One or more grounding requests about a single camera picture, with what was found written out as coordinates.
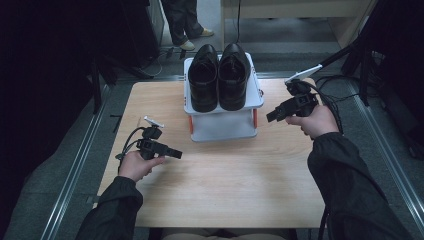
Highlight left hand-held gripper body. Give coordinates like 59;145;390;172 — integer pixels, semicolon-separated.
135;115;166;161

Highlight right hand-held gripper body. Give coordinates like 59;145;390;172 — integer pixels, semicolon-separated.
282;63;324;118

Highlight white two-tier shoe rack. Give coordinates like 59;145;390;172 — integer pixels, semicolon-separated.
182;51;265;144

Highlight black leather shoe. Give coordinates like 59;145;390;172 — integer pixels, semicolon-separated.
217;42;252;112
187;43;220;114

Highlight person's left hand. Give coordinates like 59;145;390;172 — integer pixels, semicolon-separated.
118;150;167;183

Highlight person's right hand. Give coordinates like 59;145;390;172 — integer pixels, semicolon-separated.
285;104;340;141

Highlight black tripod stand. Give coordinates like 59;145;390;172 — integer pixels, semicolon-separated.
316;31;373;108

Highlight black metal stand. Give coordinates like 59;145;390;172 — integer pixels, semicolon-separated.
89;49;155;115

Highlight light wooden desk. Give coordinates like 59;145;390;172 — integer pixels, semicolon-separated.
221;0;379;50

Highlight right hand-held gripper cable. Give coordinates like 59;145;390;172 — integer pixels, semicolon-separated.
306;80;345;135

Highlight black floor cable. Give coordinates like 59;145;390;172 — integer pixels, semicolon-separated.
314;74;362;111

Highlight metal floor rail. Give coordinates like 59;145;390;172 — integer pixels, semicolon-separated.
39;84;113;240
345;79;424;236

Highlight hanging black cable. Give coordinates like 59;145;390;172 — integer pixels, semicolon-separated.
233;0;243;44

